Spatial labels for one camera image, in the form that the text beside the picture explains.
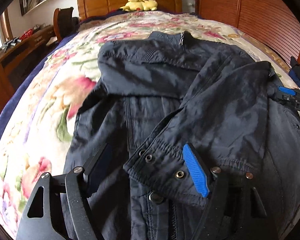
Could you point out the black handheld device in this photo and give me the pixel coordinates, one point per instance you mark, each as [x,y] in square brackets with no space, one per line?
[12,42]

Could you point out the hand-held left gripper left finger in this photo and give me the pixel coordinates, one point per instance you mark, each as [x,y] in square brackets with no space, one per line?
[100,167]

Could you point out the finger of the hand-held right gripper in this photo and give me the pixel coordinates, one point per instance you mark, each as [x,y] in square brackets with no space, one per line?
[287,90]
[286,100]

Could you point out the black jacket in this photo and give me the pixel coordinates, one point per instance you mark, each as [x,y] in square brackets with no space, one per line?
[165,80]

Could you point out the wooden chair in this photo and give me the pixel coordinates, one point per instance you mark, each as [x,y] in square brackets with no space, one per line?
[65,20]

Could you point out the red basket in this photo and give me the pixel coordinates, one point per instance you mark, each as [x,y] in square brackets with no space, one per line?
[27,34]

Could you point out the floral blanket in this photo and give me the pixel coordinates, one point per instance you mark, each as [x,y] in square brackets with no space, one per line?
[40,105]

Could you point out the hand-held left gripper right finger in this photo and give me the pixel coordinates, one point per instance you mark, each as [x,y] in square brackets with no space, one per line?
[196,170]

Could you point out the wooden desk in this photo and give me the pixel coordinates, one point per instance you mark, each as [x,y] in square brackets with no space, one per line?
[0,80]

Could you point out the wooden slatted wardrobe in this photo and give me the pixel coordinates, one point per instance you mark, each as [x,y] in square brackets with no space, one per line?
[252,12]

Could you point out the yellow plush toy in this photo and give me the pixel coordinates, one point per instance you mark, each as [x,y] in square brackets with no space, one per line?
[140,5]

